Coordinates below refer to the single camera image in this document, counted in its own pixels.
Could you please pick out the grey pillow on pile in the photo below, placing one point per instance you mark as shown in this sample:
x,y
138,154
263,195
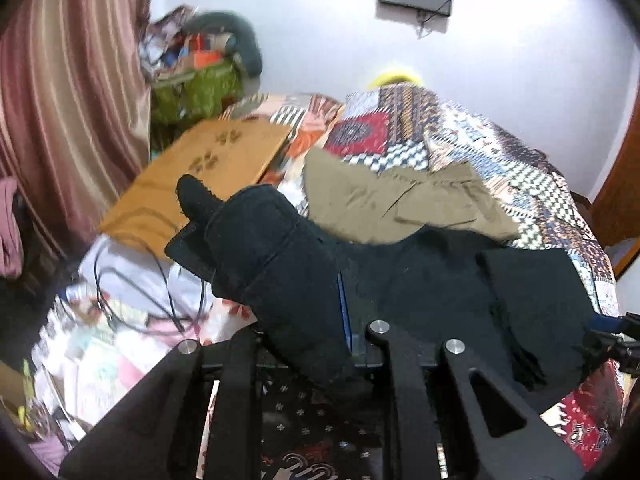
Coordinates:
x,y
240,42

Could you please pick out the orange wooden board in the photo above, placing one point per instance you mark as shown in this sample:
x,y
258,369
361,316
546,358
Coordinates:
x,y
225,155

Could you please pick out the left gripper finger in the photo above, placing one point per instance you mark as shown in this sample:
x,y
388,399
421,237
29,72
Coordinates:
x,y
345,317

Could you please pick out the yellow round object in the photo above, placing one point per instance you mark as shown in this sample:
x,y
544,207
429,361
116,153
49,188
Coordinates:
x,y
390,78

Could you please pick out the khaki olive pants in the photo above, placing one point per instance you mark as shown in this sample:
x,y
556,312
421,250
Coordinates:
x,y
354,203

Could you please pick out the brown wooden door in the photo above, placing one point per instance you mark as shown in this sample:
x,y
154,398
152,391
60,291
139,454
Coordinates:
x,y
615,211

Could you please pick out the striped maroon curtain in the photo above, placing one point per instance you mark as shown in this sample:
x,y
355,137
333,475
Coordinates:
x,y
75,111

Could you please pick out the green fabric bag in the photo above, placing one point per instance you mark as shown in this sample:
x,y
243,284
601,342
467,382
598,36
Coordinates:
x,y
185,99

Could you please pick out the white crumpled cloth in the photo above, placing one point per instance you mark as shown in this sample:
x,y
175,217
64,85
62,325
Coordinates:
x,y
137,279

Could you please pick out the patchwork patterned bedspread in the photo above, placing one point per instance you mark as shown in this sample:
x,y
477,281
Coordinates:
x,y
404,125

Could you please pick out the black pants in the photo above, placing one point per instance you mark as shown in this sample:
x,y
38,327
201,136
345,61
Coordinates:
x,y
525,312

